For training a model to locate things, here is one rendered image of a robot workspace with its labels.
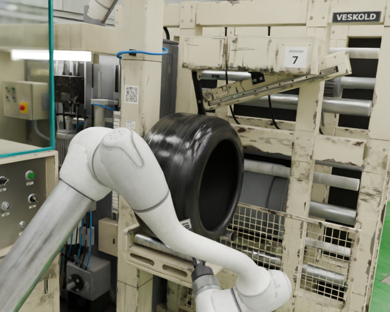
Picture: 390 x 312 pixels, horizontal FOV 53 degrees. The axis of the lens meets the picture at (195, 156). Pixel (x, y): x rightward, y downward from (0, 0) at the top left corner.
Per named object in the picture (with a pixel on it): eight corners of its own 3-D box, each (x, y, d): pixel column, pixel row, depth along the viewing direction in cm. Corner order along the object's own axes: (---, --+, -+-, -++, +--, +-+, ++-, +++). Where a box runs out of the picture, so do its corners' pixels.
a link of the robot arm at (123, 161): (182, 185, 91) (151, 171, 101) (150, 120, 82) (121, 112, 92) (138, 221, 85) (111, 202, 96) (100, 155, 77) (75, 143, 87)
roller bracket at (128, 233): (121, 251, 166) (121, 229, 164) (173, 223, 200) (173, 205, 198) (127, 252, 165) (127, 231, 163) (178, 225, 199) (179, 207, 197)
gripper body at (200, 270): (190, 278, 122) (184, 255, 130) (195, 293, 127) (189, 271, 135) (213, 270, 123) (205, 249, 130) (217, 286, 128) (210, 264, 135)
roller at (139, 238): (134, 231, 168) (139, 233, 172) (130, 241, 167) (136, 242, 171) (203, 253, 151) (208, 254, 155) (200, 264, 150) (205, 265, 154)
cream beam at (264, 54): (180, 68, 181) (182, 35, 179) (206, 70, 203) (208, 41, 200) (311, 74, 152) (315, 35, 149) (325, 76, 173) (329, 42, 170)
